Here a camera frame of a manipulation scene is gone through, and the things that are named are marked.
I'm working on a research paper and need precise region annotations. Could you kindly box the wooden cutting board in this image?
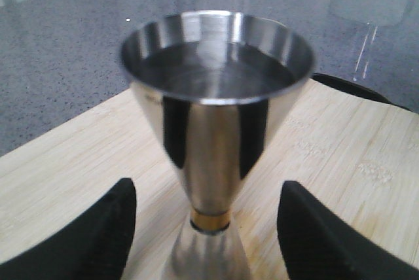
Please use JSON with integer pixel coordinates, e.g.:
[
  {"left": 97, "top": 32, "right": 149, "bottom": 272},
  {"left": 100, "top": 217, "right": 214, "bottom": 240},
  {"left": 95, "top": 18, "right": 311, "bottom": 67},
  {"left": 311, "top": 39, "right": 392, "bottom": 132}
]
[{"left": 1, "top": 81, "right": 418, "bottom": 279}]

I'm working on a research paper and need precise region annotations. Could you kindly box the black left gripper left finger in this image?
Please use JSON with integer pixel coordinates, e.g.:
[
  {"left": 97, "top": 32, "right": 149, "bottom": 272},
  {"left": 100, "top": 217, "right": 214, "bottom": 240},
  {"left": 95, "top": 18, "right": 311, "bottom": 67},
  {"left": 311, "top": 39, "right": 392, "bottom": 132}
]
[{"left": 1, "top": 178, "right": 137, "bottom": 279}]

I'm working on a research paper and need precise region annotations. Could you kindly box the steel double jigger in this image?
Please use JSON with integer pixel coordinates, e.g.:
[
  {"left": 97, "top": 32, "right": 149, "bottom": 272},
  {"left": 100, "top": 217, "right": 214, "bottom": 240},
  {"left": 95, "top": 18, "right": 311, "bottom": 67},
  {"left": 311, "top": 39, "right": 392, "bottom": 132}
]
[{"left": 120, "top": 10, "right": 315, "bottom": 279}]

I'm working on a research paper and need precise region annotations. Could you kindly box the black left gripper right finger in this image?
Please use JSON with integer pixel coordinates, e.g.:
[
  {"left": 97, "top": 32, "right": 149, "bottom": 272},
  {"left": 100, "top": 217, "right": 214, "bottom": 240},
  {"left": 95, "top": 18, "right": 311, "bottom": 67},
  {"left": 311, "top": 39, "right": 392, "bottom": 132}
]
[{"left": 277, "top": 181, "right": 418, "bottom": 279}]

